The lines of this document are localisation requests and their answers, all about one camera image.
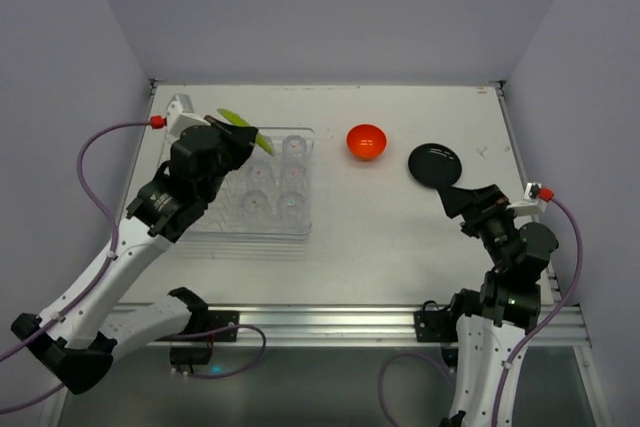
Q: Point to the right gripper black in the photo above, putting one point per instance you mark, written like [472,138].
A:
[476,204]

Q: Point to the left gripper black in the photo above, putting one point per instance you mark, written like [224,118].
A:
[232,142]

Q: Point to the black plate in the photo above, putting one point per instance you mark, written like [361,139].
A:
[434,165]

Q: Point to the orange plastic bowl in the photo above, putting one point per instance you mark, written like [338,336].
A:
[366,142]

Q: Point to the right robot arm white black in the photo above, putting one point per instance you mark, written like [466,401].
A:
[495,323]

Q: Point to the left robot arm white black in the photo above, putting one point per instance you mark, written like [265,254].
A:
[75,337]

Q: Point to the clear plastic dish rack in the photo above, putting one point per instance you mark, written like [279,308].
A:
[223,219]

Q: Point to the clear glass back left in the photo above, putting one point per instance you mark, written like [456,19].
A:
[261,158]

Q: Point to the clear glass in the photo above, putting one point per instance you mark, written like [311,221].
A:
[260,175]
[293,176]
[292,208]
[256,207]
[261,158]
[294,148]

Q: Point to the clear glass middle left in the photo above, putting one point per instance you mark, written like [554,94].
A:
[260,175]

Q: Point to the clear glass back right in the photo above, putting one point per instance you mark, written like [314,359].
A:
[294,148]

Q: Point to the clear glass middle right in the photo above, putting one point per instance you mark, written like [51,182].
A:
[293,176]

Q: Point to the clear glass front left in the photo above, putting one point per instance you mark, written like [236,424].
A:
[256,207]

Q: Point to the clear glass front right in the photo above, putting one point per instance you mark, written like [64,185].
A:
[292,208]

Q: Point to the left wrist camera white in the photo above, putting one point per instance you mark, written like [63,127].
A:
[180,115]

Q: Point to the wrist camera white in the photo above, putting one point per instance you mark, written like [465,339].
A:
[535,199]
[180,115]

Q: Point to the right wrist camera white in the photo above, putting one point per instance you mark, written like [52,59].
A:
[535,199]

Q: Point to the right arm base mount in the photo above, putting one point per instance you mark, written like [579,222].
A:
[434,323]

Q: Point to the aluminium front rail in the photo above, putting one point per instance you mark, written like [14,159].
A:
[365,326]

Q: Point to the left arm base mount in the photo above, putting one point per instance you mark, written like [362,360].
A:
[201,351]

